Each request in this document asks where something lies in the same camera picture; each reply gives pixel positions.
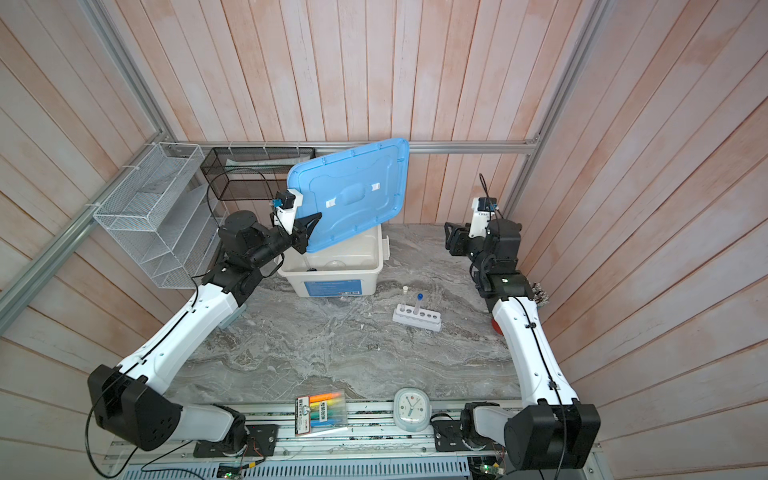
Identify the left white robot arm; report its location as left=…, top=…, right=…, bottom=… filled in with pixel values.
left=88, top=211, right=322, bottom=456

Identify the white test tube rack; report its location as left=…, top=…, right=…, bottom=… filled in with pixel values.
left=392, top=304, right=442, bottom=332

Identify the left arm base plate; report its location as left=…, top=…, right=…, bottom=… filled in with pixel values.
left=193, top=424, right=279, bottom=459

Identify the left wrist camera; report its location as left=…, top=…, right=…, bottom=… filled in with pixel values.
left=272, top=189, right=303, bottom=234

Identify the white wire mesh shelf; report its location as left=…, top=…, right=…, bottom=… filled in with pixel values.
left=94, top=143, right=228, bottom=290

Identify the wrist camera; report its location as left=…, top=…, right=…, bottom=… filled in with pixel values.
left=469, top=197, right=497, bottom=238
left=272, top=189, right=303, bottom=234

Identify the colored pencils bundle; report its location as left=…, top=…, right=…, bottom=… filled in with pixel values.
left=531, top=283, right=550, bottom=308

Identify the red pencil cup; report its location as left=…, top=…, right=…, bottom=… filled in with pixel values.
left=491, top=318, right=504, bottom=336

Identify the blue capped test tube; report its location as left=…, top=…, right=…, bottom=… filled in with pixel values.
left=413, top=293, right=424, bottom=316

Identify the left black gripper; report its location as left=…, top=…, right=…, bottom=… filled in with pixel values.
left=248, top=208, right=322, bottom=268

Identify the highlighter marker pack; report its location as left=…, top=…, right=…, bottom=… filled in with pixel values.
left=294, top=391, right=348, bottom=436

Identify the white plastic storage bin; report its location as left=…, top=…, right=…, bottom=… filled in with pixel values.
left=278, top=225, right=390, bottom=298

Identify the clear glass petri dish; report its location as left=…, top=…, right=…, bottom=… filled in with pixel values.
left=324, top=259, right=347, bottom=270

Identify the white round clock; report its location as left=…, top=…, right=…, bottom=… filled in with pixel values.
left=393, top=387, right=432, bottom=433

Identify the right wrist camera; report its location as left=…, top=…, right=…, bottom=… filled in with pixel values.
left=469, top=197, right=497, bottom=238

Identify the black wire mesh basket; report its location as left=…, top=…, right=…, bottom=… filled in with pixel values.
left=201, top=146, right=316, bottom=201

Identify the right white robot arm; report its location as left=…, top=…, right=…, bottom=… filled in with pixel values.
left=444, top=219, right=601, bottom=472

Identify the blue plastic bin lid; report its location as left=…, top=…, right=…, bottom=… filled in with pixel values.
left=287, top=138, right=410, bottom=253

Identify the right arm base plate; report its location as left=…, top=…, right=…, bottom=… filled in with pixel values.
left=430, top=415, right=503, bottom=453

